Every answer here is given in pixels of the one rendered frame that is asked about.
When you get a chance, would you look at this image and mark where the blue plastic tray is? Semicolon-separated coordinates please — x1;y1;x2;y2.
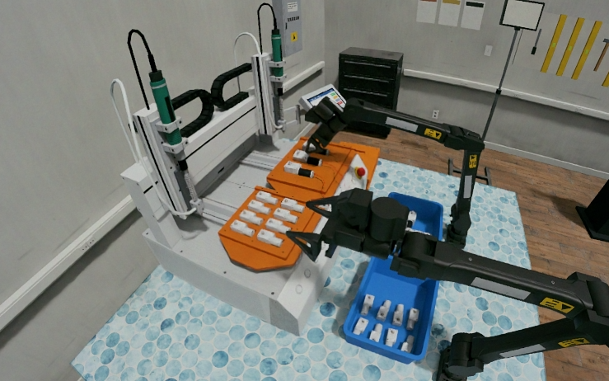
343;256;439;365
388;192;443;241

